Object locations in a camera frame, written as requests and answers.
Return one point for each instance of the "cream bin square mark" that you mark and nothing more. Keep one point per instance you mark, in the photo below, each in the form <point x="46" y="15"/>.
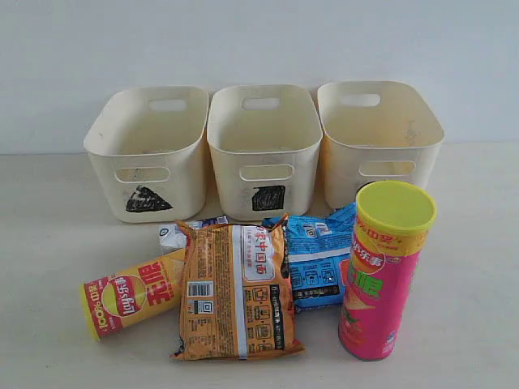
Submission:
<point x="265" y="144"/>

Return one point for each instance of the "cream bin circle mark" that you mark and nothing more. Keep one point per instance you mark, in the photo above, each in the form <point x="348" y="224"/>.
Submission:
<point x="374" y="131"/>

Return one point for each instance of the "pink Lays chips can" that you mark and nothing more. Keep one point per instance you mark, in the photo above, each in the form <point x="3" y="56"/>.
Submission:
<point x="393" y="219"/>

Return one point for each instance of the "orange noodle packet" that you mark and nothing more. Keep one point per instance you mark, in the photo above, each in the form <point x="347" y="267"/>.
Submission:
<point x="237" y="301"/>

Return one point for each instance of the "white blue milk carton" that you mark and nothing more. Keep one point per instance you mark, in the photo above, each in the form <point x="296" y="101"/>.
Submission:
<point x="171" y="237"/>

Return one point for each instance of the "yellow Lays chips can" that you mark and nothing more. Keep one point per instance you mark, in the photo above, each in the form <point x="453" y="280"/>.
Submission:
<point x="125" y="298"/>

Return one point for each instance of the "blue noodle packet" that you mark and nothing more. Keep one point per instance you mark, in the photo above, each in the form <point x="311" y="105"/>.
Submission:
<point x="317" y="249"/>

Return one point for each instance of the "cream bin triangle mark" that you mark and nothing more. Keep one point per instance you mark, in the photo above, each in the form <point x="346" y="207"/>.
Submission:
<point x="148" y="148"/>

